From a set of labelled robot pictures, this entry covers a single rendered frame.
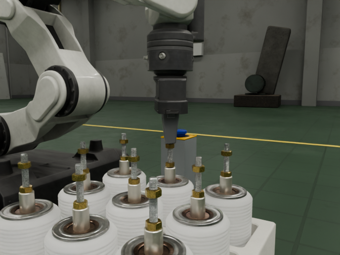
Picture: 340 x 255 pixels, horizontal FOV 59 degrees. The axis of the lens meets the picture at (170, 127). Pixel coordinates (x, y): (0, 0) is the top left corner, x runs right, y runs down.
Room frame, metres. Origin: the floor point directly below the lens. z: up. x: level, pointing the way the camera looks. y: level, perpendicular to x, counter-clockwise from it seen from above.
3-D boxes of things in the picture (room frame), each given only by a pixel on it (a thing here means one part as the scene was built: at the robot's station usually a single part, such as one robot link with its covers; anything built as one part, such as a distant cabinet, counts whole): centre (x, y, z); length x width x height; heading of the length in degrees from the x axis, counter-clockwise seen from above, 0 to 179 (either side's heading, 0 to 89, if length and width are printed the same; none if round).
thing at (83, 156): (0.55, 0.16, 0.30); 0.01 x 0.01 x 0.08
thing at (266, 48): (6.92, -2.04, 0.91); 1.09 x 1.09 x 1.82; 60
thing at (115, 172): (0.65, 0.10, 0.25); 0.08 x 0.08 x 0.01
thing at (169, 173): (0.59, 0.00, 0.26); 0.02 x 0.02 x 0.03
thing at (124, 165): (0.65, 0.10, 0.26); 0.02 x 0.02 x 0.03
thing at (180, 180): (0.59, 0.00, 0.25); 0.08 x 0.08 x 0.01
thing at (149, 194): (0.33, 0.02, 0.32); 0.02 x 0.02 x 0.01; 78
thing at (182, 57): (0.59, 0.00, 0.45); 0.13 x 0.10 x 0.12; 7
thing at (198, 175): (0.43, -0.04, 0.30); 0.01 x 0.01 x 0.08
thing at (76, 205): (0.39, 0.12, 0.29); 0.02 x 0.02 x 0.01; 64
